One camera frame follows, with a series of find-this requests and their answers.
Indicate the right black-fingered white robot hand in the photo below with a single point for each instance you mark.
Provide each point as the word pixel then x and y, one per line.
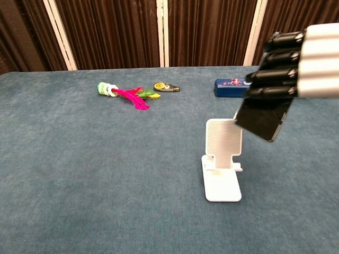
pixel 317 61

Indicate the black smartphone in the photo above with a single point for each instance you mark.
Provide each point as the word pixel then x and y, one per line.
pixel 265 119

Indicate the white phone stand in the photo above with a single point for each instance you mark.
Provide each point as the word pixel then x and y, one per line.
pixel 223 143

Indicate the dark curtain partition panel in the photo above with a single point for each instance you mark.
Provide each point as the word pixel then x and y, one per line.
pixel 291 16
pixel 209 31
pixel 111 31
pixel 23 34

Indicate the dark blue rectangular box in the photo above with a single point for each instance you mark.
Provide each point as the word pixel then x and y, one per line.
pixel 227 88

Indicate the black yellow correction tape dispenser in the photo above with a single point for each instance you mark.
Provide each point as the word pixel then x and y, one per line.
pixel 165 87

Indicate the pink green feather shuttlecock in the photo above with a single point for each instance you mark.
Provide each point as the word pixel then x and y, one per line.
pixel 132 96

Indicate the blue felt table cover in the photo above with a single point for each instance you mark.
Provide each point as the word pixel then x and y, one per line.
pixel 106 172

